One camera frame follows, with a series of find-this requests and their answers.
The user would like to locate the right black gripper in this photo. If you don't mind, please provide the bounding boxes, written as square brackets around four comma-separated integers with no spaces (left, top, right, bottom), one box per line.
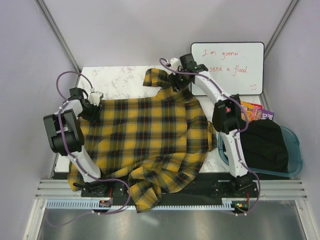
[166,67,191,93]

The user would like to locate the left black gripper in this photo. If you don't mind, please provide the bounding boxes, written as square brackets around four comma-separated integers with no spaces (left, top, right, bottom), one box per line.
[79,100,103,124]

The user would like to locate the yellow plaid flannel shirt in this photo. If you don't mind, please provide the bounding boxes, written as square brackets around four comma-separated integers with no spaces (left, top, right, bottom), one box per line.
[80,68,217,213]

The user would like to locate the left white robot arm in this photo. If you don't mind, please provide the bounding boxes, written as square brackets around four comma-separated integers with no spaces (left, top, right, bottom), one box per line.
[43,87,110,197]

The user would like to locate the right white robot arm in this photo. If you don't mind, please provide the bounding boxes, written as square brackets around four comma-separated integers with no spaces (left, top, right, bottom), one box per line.
[159,53,252,197]

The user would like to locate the white dry-erase board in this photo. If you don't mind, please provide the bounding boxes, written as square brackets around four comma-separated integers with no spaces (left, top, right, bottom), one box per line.
[190,42,265,96]

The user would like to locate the black shirt in bin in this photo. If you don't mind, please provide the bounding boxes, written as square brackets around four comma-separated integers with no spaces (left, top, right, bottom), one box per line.
[222,119,291,173]

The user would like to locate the teal plastic bin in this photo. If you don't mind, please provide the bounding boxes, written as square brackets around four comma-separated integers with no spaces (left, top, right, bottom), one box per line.
[217,124,303,178]

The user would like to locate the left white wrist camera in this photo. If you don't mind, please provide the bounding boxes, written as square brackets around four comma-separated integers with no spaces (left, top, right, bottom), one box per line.
[88,91,104,106]

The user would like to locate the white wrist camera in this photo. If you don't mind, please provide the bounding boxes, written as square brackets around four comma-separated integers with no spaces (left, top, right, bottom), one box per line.
[88,91,104,106]
[167,58,180,70]

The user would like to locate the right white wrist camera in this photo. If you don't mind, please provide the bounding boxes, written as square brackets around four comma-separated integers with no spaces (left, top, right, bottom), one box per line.
[167,58,180,70]

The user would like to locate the aluminium frame rails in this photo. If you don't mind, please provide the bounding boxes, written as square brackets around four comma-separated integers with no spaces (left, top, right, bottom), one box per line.
[35,179,308,201]

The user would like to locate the white slotted cable duct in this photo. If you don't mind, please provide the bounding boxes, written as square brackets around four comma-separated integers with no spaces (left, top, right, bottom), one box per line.
[45,199,249,211]

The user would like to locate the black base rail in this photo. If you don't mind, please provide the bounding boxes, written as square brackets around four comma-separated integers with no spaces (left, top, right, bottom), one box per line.
[80,173,259,201]

